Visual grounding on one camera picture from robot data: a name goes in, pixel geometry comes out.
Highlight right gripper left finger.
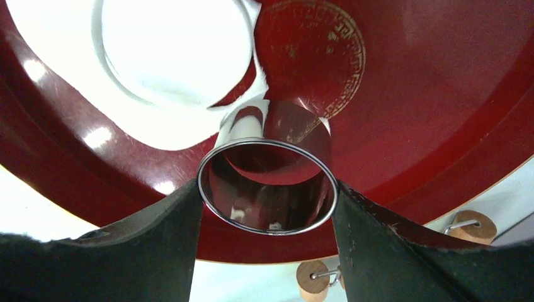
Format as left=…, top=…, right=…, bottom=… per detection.
left=1, top=180, right=203, bottom=301

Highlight small metal cup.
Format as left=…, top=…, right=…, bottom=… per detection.
left=197, top=99, right=339, bottom=236

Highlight white dough ball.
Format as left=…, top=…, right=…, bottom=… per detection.
left=7, top=1, right=268, bottom=150

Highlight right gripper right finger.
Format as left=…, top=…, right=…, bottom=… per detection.
left=332, top=182, right=533, bottom=301

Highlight wooden dough roller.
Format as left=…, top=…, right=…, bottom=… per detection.
left=296, top=210, right=497, bottom=301

